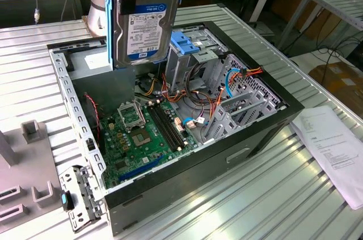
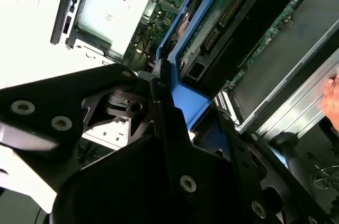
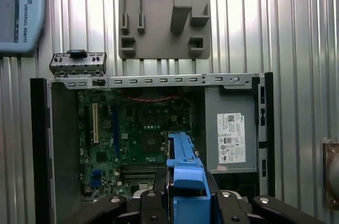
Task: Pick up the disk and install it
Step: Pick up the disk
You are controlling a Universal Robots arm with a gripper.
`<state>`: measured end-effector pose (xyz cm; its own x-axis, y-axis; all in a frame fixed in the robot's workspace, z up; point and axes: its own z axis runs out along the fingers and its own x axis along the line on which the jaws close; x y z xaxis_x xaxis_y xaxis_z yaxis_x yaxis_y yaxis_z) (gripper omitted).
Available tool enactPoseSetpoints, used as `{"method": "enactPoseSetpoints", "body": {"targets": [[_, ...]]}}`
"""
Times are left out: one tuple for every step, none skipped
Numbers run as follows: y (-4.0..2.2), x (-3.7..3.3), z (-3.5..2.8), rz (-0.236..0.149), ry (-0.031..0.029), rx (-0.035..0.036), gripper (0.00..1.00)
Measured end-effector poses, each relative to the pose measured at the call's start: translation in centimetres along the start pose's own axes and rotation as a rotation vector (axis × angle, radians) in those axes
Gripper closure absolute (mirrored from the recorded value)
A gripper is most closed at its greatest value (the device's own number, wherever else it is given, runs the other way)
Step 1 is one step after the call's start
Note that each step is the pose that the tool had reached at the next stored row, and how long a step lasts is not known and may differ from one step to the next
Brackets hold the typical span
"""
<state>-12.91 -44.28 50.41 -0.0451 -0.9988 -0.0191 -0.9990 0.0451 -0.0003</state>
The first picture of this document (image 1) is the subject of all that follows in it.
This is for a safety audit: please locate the hard disk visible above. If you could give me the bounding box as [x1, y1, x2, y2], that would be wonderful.
[104, 0, 187, 70]

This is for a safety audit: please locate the orange red power wire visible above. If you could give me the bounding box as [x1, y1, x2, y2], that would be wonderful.
[226, 65, 264, 87]

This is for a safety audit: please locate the grey metal disk bay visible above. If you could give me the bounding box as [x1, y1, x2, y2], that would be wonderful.
[202, 89, 280, 143]

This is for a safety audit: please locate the blue drive cage latch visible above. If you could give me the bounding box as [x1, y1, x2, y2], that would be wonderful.
[169, 31, 201, 56]

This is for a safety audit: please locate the grey metal drive cage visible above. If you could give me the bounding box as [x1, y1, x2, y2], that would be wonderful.
[164, 26, 229, 93]

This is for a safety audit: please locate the grey power supply unit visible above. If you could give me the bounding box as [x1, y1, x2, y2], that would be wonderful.
[67, 51, 137, 113]

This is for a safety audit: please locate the metal socket cover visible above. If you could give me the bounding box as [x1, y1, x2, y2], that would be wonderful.
[117, 100, 147, 132]

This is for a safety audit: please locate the black RAM slot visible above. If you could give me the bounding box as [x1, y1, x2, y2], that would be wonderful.
[149, 106, 179, 152]
[156, 103, 185, 148]

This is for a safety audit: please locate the green motherboard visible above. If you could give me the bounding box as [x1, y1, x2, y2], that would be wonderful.
[99, 100, 204, 190]

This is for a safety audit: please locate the blue expansion slot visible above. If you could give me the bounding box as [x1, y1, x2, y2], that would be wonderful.
[117, 157, 165, 183]

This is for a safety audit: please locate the black open PC case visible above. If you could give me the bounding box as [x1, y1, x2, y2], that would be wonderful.
[47, 20, 306, 237]

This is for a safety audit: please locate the grey parts rack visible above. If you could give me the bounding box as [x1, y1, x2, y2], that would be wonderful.
[0, 119, 62, 225]

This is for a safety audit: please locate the black clip blue button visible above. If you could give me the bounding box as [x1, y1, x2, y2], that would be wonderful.
[61, 191, 76, 212]

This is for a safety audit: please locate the metal slat side table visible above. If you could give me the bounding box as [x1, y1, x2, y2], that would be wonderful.
[276, 0, 363, 50]

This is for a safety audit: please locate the brown cardboard box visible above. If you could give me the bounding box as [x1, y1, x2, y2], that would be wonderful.
[308, 62, 363, 110]

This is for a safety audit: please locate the printed white paper sheet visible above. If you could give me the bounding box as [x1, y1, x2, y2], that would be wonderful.
[290, 105, 363, 211]

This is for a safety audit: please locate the yellow orange wire bundle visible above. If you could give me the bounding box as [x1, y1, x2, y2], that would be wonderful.
[143, 78, 158, 96]

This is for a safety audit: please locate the red black fan wire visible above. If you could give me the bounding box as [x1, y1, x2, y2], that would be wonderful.
[84, 93, 102, 141]

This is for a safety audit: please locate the black wire bundle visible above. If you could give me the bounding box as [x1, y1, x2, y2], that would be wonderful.
[185, 62, 217, 108]

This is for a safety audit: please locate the long blue data wire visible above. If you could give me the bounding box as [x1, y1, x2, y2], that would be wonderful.
[225, 66, 246, 99]

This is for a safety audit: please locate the short blue data wire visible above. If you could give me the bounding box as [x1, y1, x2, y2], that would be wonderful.
[183, 117, 205, 129]

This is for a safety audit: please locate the metal rear bracket latch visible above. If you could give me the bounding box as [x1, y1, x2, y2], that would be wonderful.
[58, 165, 108, 234]

